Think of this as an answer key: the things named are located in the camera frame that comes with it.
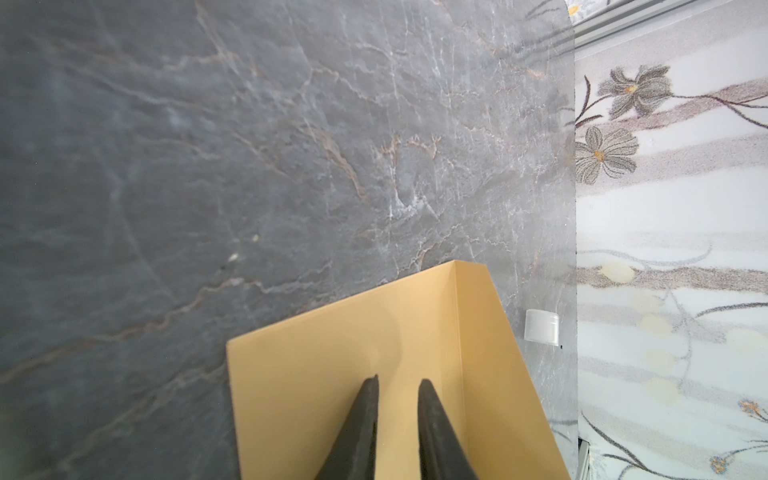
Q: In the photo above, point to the brown kraft envelope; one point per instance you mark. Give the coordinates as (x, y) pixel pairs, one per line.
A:
(294, 382)

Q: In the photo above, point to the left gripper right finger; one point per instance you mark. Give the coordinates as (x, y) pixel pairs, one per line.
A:
(440, 452)

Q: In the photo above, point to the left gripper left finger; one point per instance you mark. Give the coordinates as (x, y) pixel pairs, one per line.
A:
(353, 455)

